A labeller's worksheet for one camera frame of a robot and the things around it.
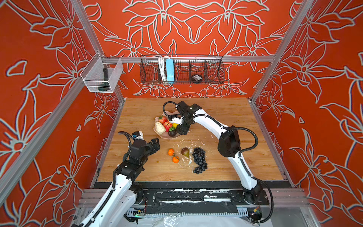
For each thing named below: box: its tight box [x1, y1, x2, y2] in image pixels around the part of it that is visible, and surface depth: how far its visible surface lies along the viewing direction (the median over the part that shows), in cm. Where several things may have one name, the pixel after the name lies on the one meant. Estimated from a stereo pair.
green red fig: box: [181, 147, 190, 158], surface depth 89 cm
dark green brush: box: [97, 67, 111, 92], surface depth 82 cm
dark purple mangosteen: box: [168, 126, 177, 137], surface depth 95 cm
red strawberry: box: [158, 115, 168, 124], surface depth 100 cm
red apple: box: [163, 121, 173, 133], surface depth 97 cm
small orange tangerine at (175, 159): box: [172, 155, 180, 164], surface depth 86 cm
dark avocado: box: [176, 123, 191, 135], surface depth 85 cm
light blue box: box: [165, 58, 175, 82], surface depth 91 cm
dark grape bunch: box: [192, 147, 208, 175], surface depth 84 cm
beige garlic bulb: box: [155, 122, 166, 135], surface depth 93 cm
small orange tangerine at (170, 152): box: [167, 148, 175, 157], surface depth 89 cm
